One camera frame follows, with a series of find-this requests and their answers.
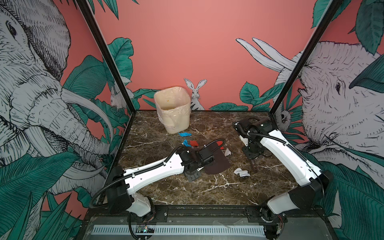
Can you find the blue paper scrap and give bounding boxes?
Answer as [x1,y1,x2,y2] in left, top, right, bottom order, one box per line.
[178,133,192,137]
[183,140,192,148]

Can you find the dark brown dustpan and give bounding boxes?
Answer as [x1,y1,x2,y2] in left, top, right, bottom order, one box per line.
[204,148,232,175]

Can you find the brown hand brush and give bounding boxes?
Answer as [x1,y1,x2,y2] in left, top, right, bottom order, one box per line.
[249,159,258,173]

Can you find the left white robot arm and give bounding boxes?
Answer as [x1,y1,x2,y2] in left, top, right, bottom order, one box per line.
[106,145,216,222]

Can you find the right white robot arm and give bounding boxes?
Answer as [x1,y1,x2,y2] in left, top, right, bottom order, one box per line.
[233,118,334,223]

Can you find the white paper scrap centre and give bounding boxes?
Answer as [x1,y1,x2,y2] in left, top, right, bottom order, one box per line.
[224,149,232,157]

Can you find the white crumpled paper scrap lower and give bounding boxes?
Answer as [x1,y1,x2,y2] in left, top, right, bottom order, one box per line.
[234,168,251,178]

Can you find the cream bin with plastic liner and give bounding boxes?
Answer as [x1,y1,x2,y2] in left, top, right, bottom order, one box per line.
[154,87,191,134]

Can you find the white slotted cable duct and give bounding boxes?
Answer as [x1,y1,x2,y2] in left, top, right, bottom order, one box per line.
[91,225,266,237]

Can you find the black front mounting rail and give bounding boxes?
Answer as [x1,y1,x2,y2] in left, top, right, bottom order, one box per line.
[86,204,328,224]

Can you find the right black frame post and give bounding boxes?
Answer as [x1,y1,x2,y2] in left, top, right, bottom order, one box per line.
[269,0,343,116]

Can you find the black frame post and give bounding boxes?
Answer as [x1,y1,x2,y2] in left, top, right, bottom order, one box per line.
[76,0,136,114]
[269,0,343,116]

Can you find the left black frame post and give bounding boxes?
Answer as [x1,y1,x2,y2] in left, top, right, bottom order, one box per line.
[76,0,136,114]

